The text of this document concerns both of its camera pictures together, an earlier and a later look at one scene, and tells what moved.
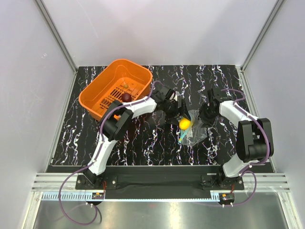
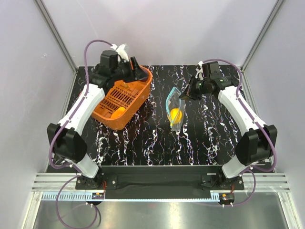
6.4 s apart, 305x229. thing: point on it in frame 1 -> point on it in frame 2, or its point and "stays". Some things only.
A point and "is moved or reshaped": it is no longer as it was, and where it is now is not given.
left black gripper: (172, 119) -> (137, 73)
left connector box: (97, 195) stays
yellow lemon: (184, 123) is moved or reshaped
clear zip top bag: (196, 132) is moved or reshaped
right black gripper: (207, 123) -> (189, 93)
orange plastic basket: (118, 77) is moved or reshaped
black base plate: (161, 177) stays
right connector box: (226, 198) stays
